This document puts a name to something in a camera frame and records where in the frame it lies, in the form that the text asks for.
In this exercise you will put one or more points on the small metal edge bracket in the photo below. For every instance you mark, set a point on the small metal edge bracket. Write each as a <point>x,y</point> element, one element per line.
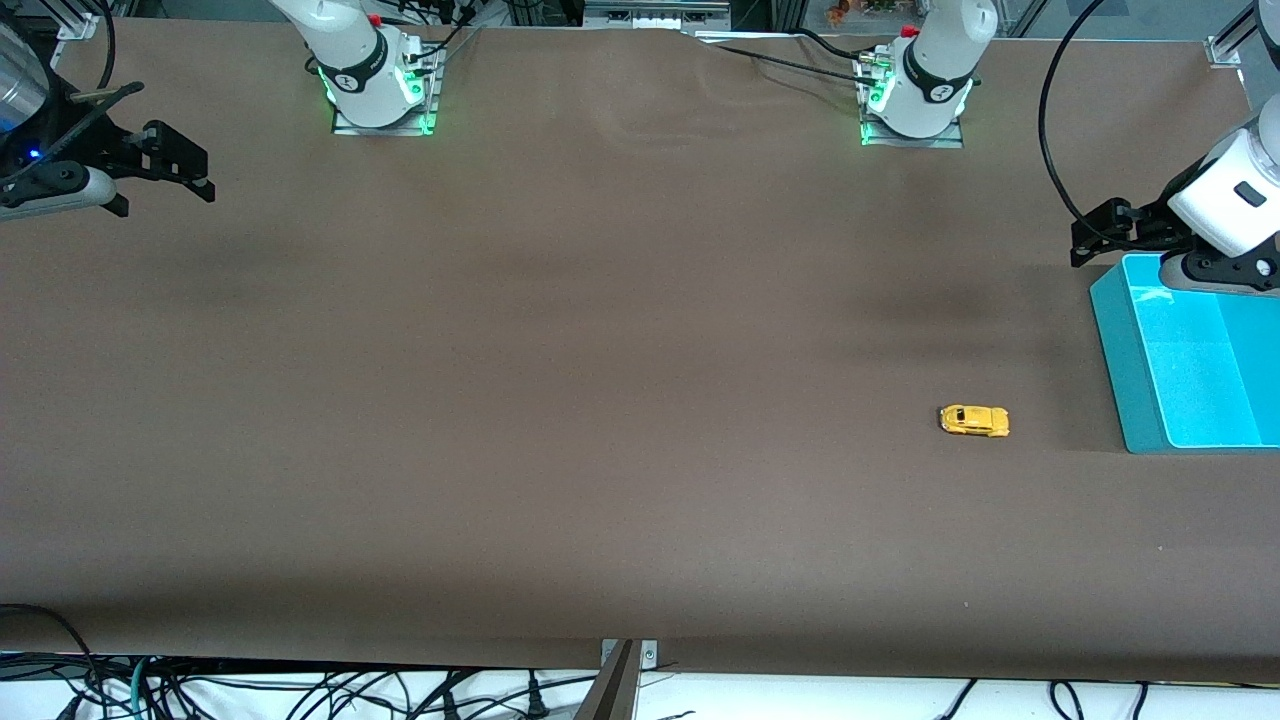
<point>650,655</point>

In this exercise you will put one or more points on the brown table cover sheet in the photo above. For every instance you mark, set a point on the brown table cover sheet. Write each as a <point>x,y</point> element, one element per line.
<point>640,400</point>

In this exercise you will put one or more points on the dark camera mount beam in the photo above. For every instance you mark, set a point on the dark camera mount beam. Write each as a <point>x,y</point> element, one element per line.
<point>610,695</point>

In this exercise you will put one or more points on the yellow beetle toy car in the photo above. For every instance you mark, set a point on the yellow beetle toy car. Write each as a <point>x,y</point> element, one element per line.
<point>975,421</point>

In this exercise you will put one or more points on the teal plastic bin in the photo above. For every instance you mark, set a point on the teal plastic bin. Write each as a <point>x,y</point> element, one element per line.
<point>1200,400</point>

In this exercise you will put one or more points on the grey power strip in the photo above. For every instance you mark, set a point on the grey power strip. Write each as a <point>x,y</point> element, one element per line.
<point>655,14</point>

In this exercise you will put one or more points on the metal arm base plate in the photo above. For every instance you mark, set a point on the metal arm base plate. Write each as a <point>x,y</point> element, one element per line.
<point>915,143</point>
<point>385,130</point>

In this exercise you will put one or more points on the orange background object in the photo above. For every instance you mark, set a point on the orange background object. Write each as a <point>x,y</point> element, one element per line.
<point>838,12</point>

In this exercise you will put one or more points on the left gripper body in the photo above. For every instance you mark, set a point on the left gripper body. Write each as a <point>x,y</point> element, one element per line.
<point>1148,224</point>

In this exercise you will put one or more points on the metal corner bracket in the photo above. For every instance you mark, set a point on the metal corner bracket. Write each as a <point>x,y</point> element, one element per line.
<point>78,27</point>
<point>1222,52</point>

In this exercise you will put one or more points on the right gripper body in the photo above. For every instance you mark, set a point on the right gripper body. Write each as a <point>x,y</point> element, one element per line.
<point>100,150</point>

